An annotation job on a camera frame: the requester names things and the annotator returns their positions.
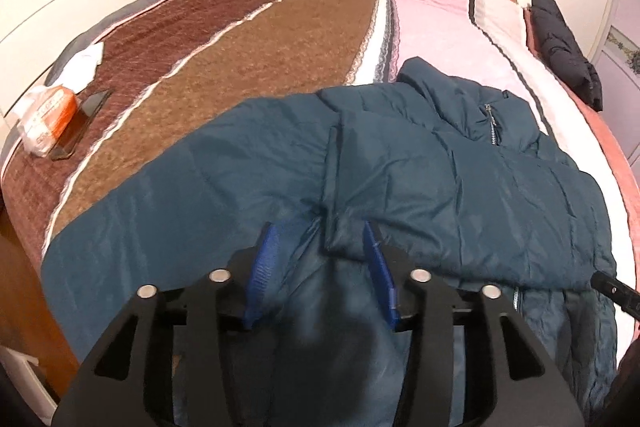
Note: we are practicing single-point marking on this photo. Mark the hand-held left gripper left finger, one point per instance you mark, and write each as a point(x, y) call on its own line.
point(264, 264)

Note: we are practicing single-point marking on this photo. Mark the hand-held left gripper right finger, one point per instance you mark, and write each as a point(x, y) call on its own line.
point(379, 269)

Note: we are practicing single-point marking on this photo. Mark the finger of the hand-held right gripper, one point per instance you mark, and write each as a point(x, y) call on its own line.
point(612, 291)

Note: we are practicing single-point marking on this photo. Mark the teal puffer jacket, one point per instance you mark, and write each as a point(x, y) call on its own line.
point(450, 187)

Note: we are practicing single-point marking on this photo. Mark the salmon bed cover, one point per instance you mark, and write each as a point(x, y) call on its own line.
point(607, 147)

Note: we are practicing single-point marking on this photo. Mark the brown striped blanket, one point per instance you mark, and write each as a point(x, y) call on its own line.
point(210, 57)

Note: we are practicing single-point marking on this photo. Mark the black phone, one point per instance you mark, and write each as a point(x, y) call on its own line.
point(82, 119)

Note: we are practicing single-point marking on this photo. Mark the white wardrobe door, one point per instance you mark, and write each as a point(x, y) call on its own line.
point(622, 42)

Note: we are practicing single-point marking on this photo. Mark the folded black jacket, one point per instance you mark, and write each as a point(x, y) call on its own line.
point(562, 42)

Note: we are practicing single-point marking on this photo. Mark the orange and white plastic bag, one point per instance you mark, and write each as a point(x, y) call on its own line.
point(47, 114)

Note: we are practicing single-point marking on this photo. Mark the white tissue paper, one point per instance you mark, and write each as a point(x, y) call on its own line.
point(82, 64)

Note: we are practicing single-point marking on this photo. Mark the wooden bed frame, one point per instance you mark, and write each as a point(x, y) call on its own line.
point(30, 297)

